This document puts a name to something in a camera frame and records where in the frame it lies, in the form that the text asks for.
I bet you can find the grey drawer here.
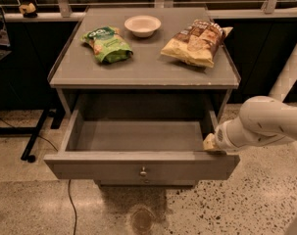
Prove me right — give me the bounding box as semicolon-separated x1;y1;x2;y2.
94;179;198;187
43;93;241;182

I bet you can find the black floor cable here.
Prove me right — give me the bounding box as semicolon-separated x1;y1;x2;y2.
0;111;78;235

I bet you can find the metal window railing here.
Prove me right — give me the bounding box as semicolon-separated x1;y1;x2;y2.
0;0;297;22

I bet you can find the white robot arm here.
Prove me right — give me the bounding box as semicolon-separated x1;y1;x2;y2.
203;96;297;151

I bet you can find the green chip bag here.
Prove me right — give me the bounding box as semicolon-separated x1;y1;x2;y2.
81;26;133;64

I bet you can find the white paper bowl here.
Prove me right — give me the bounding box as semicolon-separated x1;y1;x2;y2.
124;16;161;38

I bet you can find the grey bottom drawer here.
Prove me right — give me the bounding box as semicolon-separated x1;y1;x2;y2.
94;179;198;187

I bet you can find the white diagonal pole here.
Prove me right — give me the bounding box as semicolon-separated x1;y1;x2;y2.
269;43;297;102

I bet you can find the round floor drain cover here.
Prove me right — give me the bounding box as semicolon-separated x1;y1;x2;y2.
129;208;155;235

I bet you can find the yellow brown chip bag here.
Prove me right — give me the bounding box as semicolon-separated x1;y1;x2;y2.
161;20;232;68

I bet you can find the small yellow object on ledge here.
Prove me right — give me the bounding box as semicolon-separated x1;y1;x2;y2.
19;2;37;18

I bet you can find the grey top drawer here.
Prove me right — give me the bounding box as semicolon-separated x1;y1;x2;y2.
43;93;241;182

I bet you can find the grey drawer cabinet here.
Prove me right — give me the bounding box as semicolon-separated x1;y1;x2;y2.
46;6;242;188

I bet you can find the black table leg frame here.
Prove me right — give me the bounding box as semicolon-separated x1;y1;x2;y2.
0;109;65;163

